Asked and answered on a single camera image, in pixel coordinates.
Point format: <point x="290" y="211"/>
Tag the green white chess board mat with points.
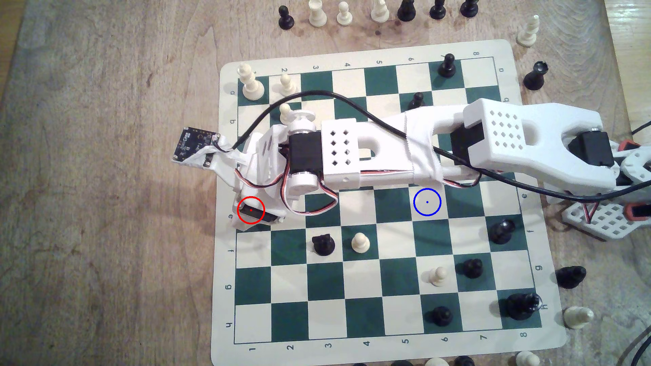
<point x="325" y="305"/>

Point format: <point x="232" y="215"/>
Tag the orange clamp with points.
<point x="638" y="211"/>

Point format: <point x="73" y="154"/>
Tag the black knight chess piece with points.
<point x="570" y="277"/>

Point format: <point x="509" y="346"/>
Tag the white pawn chess piece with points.
<point x="360" y="244"/>
<point x="288" y="84"/>
<point x="344" y="16"/>
<point x="438" y="276"/>
<point x="286" y="114"/>

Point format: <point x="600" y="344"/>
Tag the white bishop chess piece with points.
<point x="528" y="31"/>

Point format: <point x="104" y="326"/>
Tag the black pawn chess piece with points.
<point x="418" y="99"/>
<point x="473" y="268"/>
<point x="447" y="66"/>
<point x="442" y="316"/>
<point x="534" y="79"/>
<point x="286" y="19"/>

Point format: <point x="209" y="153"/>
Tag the white rook chess piece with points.
<point x="317" y="15"/>
<point x="578" y="317"/>

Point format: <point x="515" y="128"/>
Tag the black king chess piece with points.
<point x="521" y="306"/>

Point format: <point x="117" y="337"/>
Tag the camera circuit board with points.
<point x="196" y="142"/>

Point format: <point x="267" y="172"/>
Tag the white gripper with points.
<point x="255" y="212"/>

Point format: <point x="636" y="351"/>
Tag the black bishop chess piece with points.
<point x="501" y="232"/>

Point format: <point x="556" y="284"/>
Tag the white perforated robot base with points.
<point x="605" y="223"/>

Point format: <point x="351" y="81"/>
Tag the black knight on board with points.
<point x="323" y="245"/>

